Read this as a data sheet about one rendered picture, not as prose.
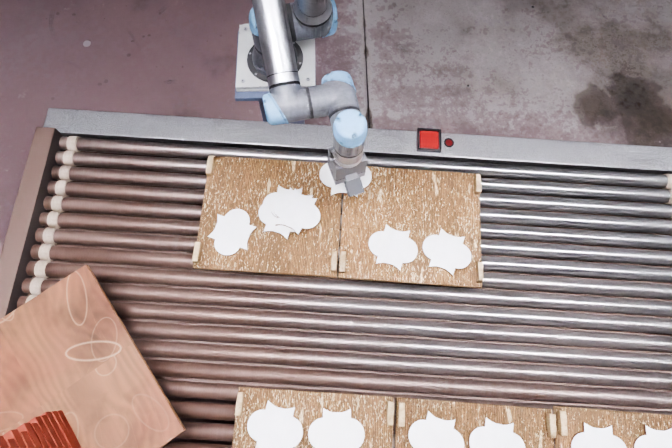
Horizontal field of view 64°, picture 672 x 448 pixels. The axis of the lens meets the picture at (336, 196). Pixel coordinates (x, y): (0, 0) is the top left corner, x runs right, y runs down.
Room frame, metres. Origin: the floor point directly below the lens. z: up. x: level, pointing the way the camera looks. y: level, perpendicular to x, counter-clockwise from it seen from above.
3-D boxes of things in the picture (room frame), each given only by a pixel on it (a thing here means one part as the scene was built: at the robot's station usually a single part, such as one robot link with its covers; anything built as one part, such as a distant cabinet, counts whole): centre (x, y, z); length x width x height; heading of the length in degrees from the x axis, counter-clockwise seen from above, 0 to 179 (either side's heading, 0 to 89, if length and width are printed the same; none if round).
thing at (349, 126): (0.57, -0.02, 1.33); 0.09 x 0.08 x 0.11; 15
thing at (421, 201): (0.49, -0.23, 0.93); 0.41 x 0.35 x 0.02; 90
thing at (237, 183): (0.49, 0.19, 0.93); 0.41 x 0.35 x 0.02; 90
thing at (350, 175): (0.55, -0.03, 1.17); 0.12 x 0.09 x 0.16; 23
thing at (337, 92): (0.66, 0.02, 1.33); 0.11 x 0.11 x 0.08; 15
